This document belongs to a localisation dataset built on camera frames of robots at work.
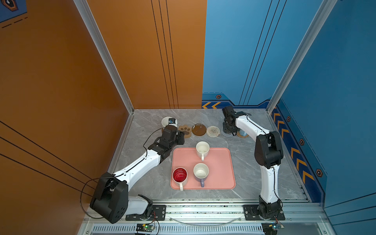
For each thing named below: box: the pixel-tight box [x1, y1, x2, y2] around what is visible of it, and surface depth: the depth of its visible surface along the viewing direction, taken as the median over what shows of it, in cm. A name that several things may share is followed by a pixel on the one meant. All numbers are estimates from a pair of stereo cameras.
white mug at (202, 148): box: [195, 141, 211, 162], surface depth 91 cm
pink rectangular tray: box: [169, 147, 236, 190], surface depth 90 cm
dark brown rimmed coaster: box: [191, 123, 207, 137], surface depth 108 cm
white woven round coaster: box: [206, 125, 221, 138], surface depth 107 cm
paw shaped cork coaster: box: [178, 124, 192, 139], surface depth 110 cm
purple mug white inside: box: [193, 163, 210, 188], surface depth 82 cm
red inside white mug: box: [171, 166, 188, 192], surface depth 81 cm
